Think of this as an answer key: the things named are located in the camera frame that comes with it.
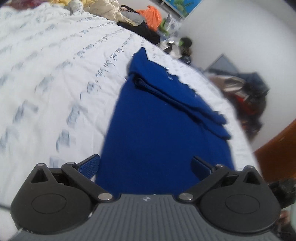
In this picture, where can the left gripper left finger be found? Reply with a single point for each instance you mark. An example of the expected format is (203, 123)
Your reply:
(81, 175)

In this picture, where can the orange plastic bag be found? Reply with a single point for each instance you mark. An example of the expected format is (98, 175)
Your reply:
(152, 16)

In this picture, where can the lotus flower wall poster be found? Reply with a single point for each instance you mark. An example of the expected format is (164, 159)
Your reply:
(183, 7)

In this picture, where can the grey framed panel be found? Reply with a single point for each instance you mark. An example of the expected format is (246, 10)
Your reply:
(223, 63)

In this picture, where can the black clothes pile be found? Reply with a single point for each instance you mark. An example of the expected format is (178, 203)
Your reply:
(142, 30)

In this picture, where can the dark plush toy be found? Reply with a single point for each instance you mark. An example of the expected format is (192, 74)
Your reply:
(185, 44)

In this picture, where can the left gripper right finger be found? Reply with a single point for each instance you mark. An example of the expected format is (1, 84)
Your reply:
(209, 177)

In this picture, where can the white blue floral bag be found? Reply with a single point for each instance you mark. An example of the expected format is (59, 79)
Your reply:
(170, 26)

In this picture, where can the brown wooden furniture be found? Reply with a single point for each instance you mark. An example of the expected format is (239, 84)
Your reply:
(277, 158)

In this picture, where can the blue knitted sweater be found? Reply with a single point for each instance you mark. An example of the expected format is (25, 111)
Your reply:
(159, 124)

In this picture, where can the white bedsheet with blue script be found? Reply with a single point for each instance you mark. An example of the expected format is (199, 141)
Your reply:
(61, 77)

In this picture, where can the cream white jacket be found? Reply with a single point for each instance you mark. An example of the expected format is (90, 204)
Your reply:
(107, 9)

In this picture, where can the clothes heap on chair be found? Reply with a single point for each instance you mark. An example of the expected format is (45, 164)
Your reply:
(247, 92)

